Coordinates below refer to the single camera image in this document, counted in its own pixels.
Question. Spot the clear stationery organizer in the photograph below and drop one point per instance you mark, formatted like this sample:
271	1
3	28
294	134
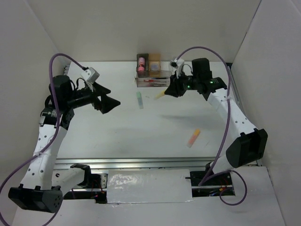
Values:
151	71

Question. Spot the red gel pen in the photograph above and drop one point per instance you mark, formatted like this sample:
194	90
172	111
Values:
153	80

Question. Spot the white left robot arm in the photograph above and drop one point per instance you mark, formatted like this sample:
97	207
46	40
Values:
37	190

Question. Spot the green highlighter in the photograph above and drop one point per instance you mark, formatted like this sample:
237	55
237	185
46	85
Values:
139	99

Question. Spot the white foil front panel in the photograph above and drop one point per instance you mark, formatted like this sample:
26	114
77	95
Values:
149	186

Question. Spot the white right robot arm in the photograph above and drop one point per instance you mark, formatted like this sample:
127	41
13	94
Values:
247	141

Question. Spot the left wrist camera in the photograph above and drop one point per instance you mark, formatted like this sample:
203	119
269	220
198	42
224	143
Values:
90	75

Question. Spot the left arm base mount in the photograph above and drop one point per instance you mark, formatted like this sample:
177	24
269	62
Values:
91	181

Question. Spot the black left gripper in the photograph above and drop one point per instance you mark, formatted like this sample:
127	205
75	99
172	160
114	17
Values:
107	103

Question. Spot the pink capped eraser tube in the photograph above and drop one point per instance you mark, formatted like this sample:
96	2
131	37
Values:
141	64

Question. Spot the orange highlighter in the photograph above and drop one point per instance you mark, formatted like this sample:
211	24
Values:
193	138

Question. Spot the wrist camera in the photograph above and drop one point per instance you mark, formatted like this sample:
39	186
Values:
90	75
177	65

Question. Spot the clear paper clip jar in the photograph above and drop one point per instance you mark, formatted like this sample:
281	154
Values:
155	66

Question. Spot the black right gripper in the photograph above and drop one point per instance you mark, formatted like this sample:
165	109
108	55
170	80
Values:
174	89

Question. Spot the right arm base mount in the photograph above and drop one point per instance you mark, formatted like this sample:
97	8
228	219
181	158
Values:
212	186

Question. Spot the aluminium table edge rail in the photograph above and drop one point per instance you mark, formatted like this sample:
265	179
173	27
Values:
135	163

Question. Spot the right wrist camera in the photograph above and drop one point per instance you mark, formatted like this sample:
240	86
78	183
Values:
177	65

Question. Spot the yellow highlighter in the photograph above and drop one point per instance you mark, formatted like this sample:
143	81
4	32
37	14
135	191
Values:
161	94

